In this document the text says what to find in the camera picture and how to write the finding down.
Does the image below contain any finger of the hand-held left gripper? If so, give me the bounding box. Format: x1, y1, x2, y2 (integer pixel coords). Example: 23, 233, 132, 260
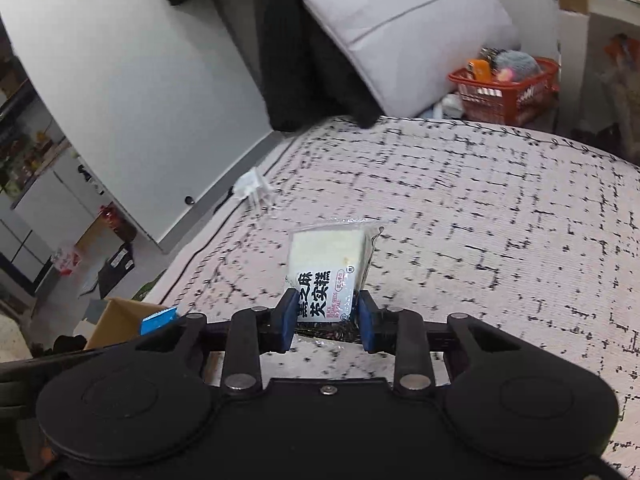
140, 307, 180, 336

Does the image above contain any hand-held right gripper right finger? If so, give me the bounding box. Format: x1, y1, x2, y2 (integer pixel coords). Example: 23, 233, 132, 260
355, 289, 523, 393

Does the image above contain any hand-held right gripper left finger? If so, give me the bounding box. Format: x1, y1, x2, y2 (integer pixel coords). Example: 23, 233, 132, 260
132, 287, 301, 395

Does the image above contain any brown cardboard box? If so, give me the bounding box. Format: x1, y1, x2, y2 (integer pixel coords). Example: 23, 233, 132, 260
82, 297, 171, 351

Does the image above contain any black white cake packet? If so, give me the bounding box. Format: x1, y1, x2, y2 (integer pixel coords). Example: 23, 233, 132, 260
285, 216, 386, 343

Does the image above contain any green cartoon floor mat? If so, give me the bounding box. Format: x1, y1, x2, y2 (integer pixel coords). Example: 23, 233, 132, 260
132, 280, 161, 303

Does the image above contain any black box with label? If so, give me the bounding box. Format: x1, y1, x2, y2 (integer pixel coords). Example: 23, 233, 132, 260
97, 242, 137, 301

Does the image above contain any white red bag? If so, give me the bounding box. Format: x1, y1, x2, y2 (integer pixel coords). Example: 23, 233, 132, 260
50, 245, 83, 278

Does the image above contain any brown drink bottle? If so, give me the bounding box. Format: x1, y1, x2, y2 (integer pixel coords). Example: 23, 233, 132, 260
97, 204, 121, 233

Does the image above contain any white black printed blanket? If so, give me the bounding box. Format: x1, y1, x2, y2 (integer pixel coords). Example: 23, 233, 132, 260
150, 115, 640, 480

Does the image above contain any white face mask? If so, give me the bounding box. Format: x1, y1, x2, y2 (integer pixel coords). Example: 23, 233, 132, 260
235, 166, 275, 211

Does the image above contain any white cabinet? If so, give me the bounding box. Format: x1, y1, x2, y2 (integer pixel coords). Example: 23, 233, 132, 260
0, 152, 108, 291

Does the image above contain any red plastic basket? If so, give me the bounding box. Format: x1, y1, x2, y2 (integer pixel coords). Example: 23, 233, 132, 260
447, 55, 561, 127

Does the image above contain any black jacket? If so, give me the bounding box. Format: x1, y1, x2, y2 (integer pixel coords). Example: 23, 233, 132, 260
252, 0, 383, 131

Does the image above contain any grey pink plush ball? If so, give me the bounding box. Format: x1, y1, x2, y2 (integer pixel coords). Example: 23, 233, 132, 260
492, 49, 543, 83

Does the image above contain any grey laptop bag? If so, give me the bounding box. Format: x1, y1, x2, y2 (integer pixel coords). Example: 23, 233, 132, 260
301, 0, 521, 120

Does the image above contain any white desk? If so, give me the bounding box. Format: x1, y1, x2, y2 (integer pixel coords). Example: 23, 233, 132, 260
550, 0, 640, 161

